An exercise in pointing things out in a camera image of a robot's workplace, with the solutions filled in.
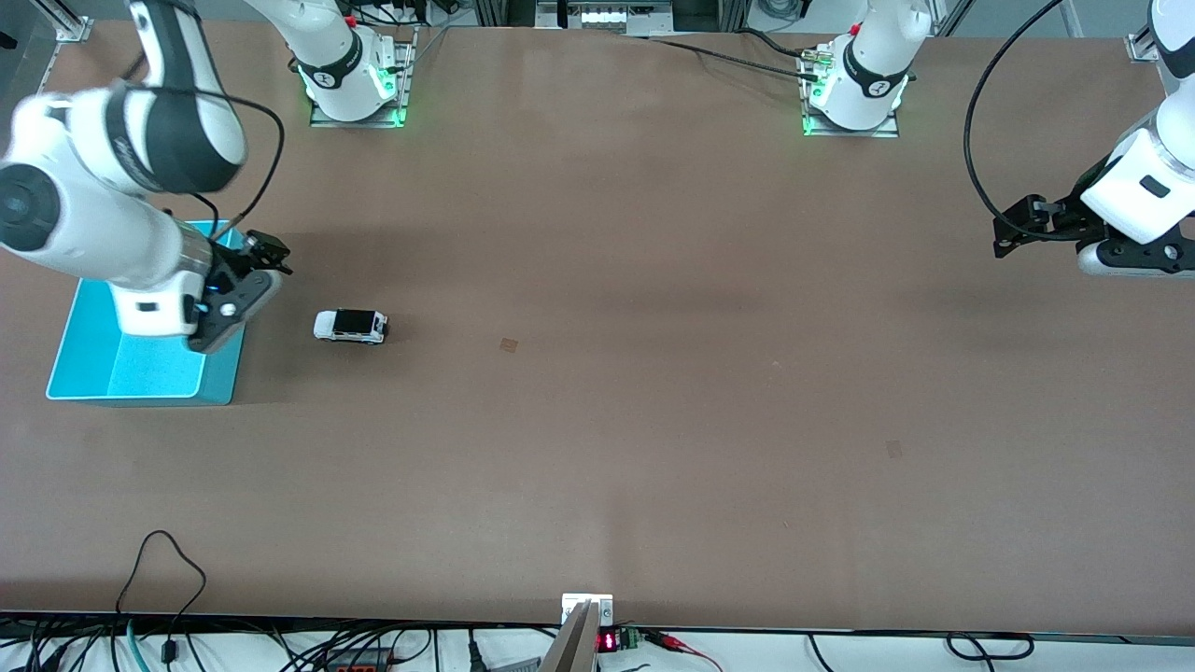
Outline black cable tangle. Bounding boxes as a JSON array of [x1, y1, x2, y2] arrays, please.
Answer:
[[0, 616, 122, 672]]

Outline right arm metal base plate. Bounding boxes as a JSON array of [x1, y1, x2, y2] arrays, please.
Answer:
[[309, 26, 417, 130]]

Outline aluminium corner profile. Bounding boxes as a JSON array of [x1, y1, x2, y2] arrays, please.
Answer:
[[1125, 0, 1179, 63], [33, 0, 94, 44]]

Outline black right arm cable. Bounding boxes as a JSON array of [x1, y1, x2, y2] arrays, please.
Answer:
[[121, 51, 286, 244]]

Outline red clip leads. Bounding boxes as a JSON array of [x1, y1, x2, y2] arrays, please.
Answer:
[[642, 631, 724, 672]]

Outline white toy jeep black roof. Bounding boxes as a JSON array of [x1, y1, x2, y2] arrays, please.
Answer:
[[313, 308, 389, 346]]

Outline black cable bundle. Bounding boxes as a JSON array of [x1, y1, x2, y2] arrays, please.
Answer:
[[210, 623, 444, 672]]

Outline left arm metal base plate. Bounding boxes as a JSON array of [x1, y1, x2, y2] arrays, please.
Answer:
[[800, 51, 901, 140]]

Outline white lit device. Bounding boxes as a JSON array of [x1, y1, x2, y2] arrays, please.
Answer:
[[537, 0, 673, 36]]

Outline thick black table cable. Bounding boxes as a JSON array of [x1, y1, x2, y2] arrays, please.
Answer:
[[640, 35, 822, 83]]

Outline grey slanted bar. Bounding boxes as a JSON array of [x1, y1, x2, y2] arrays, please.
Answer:
[[540, 601, 600, 672]]

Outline thin black table cable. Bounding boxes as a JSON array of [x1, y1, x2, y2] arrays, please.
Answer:
[[738, 28, 808, 59]]

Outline teal plastic bin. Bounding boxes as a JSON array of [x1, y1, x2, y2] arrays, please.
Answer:
[[45, 219, 260, 407]]

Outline white metal edge bracket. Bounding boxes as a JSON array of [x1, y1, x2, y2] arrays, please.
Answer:
[[561, 594, 614, 626]]

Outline black coiled cable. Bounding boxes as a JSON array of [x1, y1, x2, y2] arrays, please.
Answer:
[[945, 632, 1035, 663]]

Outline thin black looped cable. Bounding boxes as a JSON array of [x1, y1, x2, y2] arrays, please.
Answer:
[[115, 529, 208, 665]]

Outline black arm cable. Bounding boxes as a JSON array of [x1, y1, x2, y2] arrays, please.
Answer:
[[121, 51, 286, 244], [963, 0, 1084, 244]]

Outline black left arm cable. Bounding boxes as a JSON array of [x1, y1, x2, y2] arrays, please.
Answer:
[[963, 0, 1084, 244]]

